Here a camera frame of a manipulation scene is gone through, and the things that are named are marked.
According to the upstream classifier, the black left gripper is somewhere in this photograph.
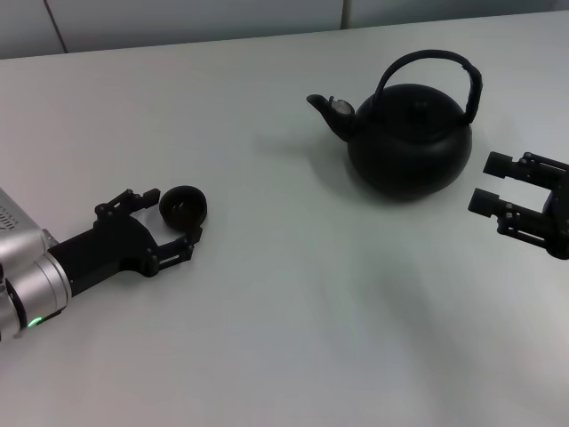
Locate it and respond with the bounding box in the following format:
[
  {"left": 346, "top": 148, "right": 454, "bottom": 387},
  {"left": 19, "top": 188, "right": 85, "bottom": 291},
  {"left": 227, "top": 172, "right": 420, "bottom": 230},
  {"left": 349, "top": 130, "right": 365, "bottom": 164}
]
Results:
[{"left": 46, "top": 187, "right": 205, "bottom": 297}]

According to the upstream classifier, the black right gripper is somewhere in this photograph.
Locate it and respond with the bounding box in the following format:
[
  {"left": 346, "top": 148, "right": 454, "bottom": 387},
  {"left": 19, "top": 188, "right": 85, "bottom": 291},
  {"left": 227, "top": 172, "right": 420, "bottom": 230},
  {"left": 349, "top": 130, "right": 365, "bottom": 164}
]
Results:
[{"left": 467, "top": 150, "right": 569, "bottom": 260}]

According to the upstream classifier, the small dark teacup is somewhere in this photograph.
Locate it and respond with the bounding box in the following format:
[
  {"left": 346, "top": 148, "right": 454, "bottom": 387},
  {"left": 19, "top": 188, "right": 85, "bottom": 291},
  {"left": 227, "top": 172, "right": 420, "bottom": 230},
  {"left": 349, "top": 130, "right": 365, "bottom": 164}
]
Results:
[{"left": 158, "top": 185, "right": 209, "bottom": 231}]

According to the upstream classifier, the black round teapot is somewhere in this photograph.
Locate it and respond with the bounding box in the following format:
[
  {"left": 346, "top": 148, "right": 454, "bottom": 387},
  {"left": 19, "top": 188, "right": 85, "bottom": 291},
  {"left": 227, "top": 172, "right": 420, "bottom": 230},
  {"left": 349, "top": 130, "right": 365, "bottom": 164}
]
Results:
[{"left": 305, "top": 49, "right": 485, "bottom": 205}]

